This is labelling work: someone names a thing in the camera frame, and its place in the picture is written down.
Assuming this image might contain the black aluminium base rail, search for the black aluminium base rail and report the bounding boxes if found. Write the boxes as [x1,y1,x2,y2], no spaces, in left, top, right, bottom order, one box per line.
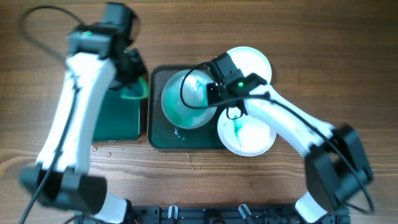
[74,203,351,224]

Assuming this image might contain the large dark serving tray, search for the large dark serving tray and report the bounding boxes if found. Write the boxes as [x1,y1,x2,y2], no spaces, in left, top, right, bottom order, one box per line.
[147,65,224,151]

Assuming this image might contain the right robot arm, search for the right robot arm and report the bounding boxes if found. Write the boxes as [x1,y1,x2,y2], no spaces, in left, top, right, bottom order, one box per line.
[207,47,374,223]

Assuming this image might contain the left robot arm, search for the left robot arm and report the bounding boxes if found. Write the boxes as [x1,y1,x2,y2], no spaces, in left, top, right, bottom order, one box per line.
[17,2,148,223]

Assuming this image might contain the white plate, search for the white plate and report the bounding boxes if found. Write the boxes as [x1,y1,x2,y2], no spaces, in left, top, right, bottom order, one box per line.
[217,108,277,157]
[226,46,272,83]
[161,69,216,129]

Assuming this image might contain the green yellow sponge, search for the green yellow sponge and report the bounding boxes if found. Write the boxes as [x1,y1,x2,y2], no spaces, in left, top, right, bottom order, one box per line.
[120,77,149,100]

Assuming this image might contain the green water basin tray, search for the green water basin tray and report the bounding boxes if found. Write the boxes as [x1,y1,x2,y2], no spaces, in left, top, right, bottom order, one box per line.
[93,89,147,142]

